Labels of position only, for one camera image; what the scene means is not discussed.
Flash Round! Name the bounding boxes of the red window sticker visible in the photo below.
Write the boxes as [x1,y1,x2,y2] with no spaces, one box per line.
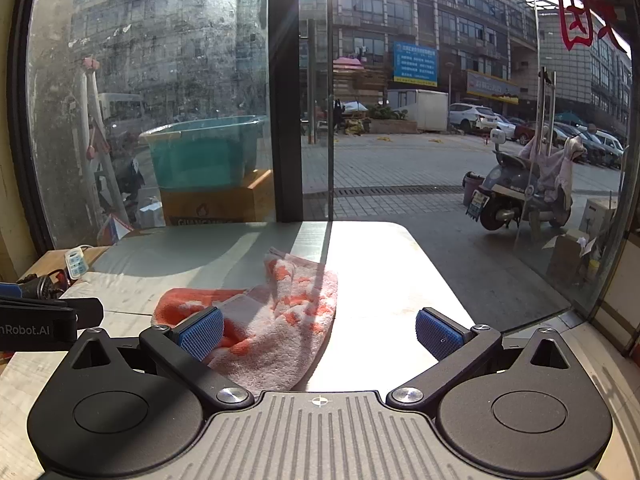
[556,0,629,54]

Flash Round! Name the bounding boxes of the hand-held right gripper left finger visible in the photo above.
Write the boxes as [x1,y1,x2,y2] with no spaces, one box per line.
[65,306,256,408]

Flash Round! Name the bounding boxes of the dark plastic bucket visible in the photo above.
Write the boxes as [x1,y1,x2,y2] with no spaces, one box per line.
[462,171,486,207]

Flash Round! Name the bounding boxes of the white poles with pink caps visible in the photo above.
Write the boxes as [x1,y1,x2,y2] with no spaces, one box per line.
[80,57,132,227]

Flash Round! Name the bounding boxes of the blue street sign board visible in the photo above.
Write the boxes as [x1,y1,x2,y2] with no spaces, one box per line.
[393,41,440,86]

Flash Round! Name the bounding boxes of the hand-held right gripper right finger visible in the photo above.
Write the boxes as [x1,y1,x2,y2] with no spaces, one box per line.
[387,306,576,407]

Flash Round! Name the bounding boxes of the white kiosk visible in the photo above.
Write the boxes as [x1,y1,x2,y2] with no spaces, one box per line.
[387,89,450,132]

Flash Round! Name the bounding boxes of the yellow cardboard box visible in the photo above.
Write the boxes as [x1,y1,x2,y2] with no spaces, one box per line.
[158,169,275,227]

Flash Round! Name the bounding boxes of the white parked car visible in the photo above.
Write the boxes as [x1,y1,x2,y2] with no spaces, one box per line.
[448,102,499,134]

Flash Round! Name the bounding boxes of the black power tool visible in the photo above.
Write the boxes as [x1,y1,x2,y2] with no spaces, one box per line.
[16,269,71,302]

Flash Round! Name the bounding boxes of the brown cardboard box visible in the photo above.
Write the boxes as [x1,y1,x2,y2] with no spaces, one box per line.
[546,229,594,287]

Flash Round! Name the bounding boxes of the small white box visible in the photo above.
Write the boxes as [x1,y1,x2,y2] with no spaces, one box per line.
[137,199,166,229]

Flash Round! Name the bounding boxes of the teal plastic tub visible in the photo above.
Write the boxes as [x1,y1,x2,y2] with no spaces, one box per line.
[138,114,269,192]

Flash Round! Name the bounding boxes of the dark blue electric scooter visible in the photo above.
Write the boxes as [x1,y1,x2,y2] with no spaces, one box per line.
[464,127,589,234]

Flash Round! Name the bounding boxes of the orange white star towel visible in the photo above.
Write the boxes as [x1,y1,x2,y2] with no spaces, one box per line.
[150,247,340,394]

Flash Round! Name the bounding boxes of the planter with green bush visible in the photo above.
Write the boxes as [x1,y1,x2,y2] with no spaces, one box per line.
[367,104,419,135]

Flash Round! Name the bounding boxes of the white cardboard box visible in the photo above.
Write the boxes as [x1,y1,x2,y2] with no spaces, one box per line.
[579,197,619,241]

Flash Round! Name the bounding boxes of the yellow shop sign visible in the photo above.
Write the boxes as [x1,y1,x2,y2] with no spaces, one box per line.
[466,70,521,106]

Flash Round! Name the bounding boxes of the metal door handle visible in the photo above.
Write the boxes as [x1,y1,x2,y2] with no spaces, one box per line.
[537,66,557,161]

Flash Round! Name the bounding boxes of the pink cloth on scooter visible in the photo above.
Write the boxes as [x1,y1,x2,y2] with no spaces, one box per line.
[519,125,589,207]

